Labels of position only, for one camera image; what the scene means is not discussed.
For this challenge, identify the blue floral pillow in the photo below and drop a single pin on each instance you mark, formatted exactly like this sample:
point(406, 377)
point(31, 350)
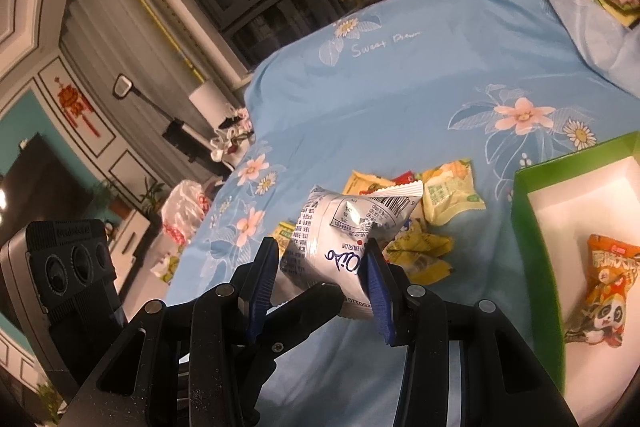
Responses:
point(590, 27)

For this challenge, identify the orange panda snack packet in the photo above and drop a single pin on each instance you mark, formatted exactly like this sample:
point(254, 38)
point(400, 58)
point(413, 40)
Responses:
point(607, 287)

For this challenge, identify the grey curtain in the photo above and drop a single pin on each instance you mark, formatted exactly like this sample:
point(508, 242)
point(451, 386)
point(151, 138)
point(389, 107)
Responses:
point(110, 22)

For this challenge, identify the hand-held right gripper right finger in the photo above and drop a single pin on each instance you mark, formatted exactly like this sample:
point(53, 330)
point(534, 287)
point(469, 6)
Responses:
point(377, 297)

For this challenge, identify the red snack packet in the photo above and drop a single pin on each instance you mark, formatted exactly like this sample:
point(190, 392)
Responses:
point(406, 179)

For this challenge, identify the green cardboard box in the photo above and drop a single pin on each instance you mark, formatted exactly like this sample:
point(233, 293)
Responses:
point(585, 207)

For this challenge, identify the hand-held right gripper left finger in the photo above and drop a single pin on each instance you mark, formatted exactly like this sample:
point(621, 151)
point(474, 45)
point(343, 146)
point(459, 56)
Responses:
point(260, 292)

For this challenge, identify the white low cabinet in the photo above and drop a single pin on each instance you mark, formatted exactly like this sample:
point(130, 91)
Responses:
point(127, 232)

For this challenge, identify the pale yellow green snack packet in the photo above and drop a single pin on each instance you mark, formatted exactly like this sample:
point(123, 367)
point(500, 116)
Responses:
point(445, 197)

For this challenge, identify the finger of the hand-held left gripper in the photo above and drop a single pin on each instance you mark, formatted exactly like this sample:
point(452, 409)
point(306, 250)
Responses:
point(305, 312)

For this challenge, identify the white snack packet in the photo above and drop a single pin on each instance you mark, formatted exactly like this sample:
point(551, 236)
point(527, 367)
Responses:
point(340, 227)

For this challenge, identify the bright yellow snack packet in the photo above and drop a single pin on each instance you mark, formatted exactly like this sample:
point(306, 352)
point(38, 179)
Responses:
point(422, 243)
point(430, 271)

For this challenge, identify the potted plant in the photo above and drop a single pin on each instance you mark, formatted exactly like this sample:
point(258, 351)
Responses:
point(110, 199)
point(150, 197)

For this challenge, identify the blue floral bedsheet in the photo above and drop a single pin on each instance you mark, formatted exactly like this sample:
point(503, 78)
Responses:
point(400, 82)

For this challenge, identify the white basket of clothes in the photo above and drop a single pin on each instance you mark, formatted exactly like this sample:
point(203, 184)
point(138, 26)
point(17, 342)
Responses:
point(232, 134)

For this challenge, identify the black television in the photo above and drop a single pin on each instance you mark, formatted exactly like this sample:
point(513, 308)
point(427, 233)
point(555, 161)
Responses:
point(40, 177)

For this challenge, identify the yellow wall pipe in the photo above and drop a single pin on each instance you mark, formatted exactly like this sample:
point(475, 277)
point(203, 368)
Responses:
point(150, 8)

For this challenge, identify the white red plastic bag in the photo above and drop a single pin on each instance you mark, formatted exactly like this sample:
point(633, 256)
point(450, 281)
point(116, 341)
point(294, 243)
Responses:
point(182, 212)

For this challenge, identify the red knot wall decoration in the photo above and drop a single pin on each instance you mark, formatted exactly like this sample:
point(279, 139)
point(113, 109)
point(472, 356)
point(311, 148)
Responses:
point(75, 104)

